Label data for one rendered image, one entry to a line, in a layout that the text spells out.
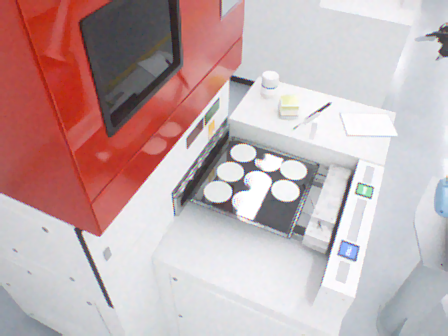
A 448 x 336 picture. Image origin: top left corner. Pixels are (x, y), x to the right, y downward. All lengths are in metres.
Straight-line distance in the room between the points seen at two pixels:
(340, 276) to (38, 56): 0.93
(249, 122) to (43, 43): 1.07
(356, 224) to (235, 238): 0.40
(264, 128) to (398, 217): 1.40
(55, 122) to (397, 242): 2.20
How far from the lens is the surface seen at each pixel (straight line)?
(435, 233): 1.57
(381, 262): 2.44
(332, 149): 1.50
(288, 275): 1.30
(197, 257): 1.31
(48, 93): 0.64
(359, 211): 1.33
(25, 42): 0.60
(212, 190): 1.38
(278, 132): 1.53
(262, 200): 1.36
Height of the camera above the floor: 1.94
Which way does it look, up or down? 46 degrees down
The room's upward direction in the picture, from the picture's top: 1 degrees clockwise
